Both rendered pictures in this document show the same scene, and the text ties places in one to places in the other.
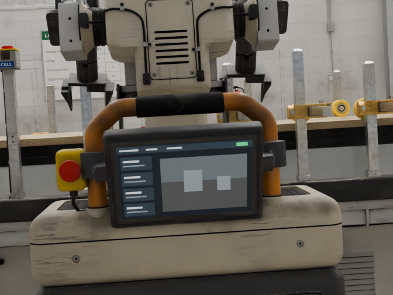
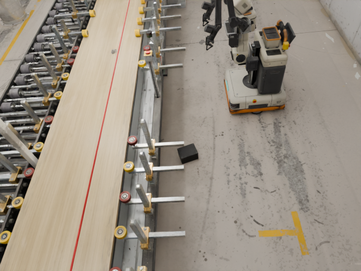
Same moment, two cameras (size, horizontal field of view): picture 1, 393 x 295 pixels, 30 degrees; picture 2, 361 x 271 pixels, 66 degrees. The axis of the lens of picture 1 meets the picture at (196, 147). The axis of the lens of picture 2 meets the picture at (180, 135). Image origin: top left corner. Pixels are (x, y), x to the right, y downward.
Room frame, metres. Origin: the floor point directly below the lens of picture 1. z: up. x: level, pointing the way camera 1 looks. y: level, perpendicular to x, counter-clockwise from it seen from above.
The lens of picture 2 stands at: (2.08, 2.71, 2.67)
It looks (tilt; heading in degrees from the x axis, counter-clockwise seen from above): 52 degrees down; 279
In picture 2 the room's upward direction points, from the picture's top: 10 degrees counter-clockwise
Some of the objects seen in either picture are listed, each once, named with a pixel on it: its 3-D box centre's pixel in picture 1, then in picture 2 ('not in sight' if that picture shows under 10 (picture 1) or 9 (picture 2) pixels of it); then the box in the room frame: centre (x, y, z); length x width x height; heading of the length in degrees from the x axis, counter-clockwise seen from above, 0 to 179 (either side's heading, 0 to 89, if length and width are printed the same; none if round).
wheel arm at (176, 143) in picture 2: not in sight; (158, 145); (2.50, 1.33, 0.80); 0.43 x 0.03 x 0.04; 2
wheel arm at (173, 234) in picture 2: not in sight; (152, 235); (2.48, 2.08, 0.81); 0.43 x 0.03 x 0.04; 2
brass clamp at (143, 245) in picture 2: not in sight; (145, 237); (2.53, 2.10, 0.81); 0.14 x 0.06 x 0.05; 92
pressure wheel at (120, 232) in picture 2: not in sight; (122, 234); (2.67, 2.09, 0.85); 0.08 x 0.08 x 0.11
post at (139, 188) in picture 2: not in sight; (145, 201); (2.53, 1.88, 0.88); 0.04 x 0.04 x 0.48; 2
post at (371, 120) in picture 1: (371, 129); (160, 15); (2.60, -0.62, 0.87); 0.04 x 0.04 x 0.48; 2
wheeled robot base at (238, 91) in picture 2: not in sight; (253, 88); (1.48, 0.04, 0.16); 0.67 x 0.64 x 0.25; 3
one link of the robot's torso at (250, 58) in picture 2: not in sight; (243, 58); (1.64, 0.11, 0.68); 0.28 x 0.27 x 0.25; 93
